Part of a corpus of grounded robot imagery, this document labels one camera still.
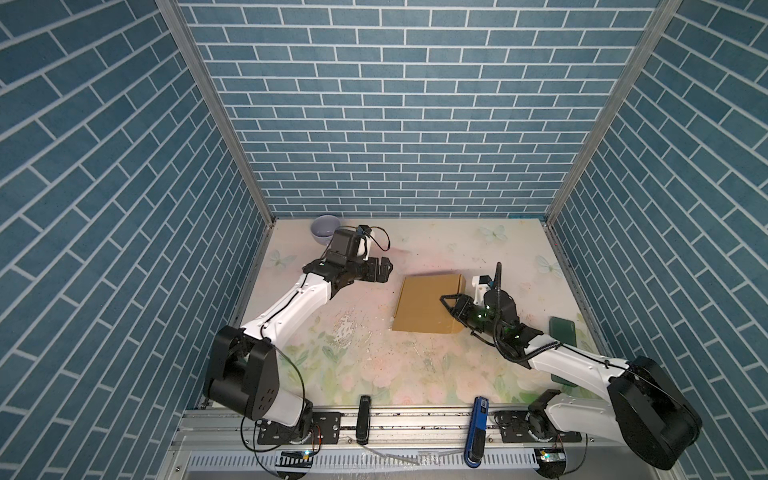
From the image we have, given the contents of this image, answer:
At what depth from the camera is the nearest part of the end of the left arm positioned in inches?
24.3

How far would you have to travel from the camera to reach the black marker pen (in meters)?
0.71

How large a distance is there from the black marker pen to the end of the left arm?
1.04 ft
